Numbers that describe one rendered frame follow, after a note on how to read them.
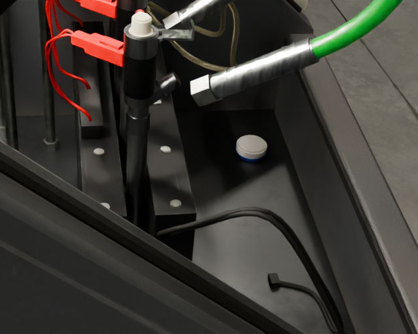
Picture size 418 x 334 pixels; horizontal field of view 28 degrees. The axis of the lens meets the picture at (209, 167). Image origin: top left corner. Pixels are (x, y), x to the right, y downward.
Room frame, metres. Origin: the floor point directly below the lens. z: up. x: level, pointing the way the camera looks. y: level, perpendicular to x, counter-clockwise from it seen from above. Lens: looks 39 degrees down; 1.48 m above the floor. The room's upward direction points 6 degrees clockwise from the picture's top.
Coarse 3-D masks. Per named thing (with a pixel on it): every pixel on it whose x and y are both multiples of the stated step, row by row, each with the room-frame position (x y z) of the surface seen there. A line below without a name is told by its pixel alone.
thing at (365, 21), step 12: (384, 0) 0.48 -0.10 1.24; (396, 0) 0.47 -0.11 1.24; (360, 12) 0.49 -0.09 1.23; (372, 12) 0.48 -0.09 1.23; (384, 12) 0.48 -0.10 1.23; (348, 24) 0.48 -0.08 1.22; (360, 24) 0.48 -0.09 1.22; (372, 24) 0.48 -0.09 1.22; (324, 36) 0.49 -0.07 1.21; (336, 36) 0.48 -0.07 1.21; (348, 36) 0.48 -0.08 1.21; (360, 36) 0.48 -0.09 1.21; (324, 48) 0.48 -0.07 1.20; (336, 48) 0.48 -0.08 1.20
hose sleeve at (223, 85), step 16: (288, 48) 0.49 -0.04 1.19; (304, 48) 0.48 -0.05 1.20; (240, 64) 0.50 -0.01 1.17; (256, 64) 0.49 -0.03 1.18; (272, 64) 0.48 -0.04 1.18; (288, 64) 0.48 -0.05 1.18; (304, 64) 0.48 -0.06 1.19; (224, 80) 0.49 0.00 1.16; (240, 80) 0.49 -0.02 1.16; (256, 80) 0.49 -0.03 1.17; (224, 96) 0.49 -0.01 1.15
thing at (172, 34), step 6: (162, 30) 0.59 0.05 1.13; (168, 30) 0.59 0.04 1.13; (174, 30) 0.60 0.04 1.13; (180, 30) 0.60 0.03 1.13; (186, 30) 0.60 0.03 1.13; (162, 36) 0.58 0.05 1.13; (168, 36) 0.58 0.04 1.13; (174, 36) 0.59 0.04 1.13; (180, 36) 0.59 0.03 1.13; (186, 36) 0.59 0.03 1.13
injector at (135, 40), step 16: (128, 32) 0.58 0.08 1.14; (128, 48) 0.57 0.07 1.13; (144, 48) 0.57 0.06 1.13; (128, 64) 0.57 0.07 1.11; (144, 64) 0.57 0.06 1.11; (128, 80) 0.57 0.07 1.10; (144, 80) 0.57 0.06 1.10; (160, 80) 0.59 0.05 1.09; (176, 80) 0.59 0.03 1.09; (128, 96) 0.58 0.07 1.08; (144, 96) 0.57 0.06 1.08; (160, 96) 0.58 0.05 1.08; (128, 112) 0.58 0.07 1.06; (144, 112) 0.58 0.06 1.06; (128, 128) 0.58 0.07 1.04; (144, 128) 0.58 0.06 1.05; (128, 144) 0.58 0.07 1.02; (144, 144) 0.58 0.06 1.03; (128, 160) 0.58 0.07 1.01; (144, 160) 0.58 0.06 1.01; (128, 176) 0.58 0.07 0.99; (144, 176) 0.58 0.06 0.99; (128, 192) 0.58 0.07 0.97; (144, 192) 0.58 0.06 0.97; (128, 208) 0.58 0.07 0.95; (144, 208) 0.58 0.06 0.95
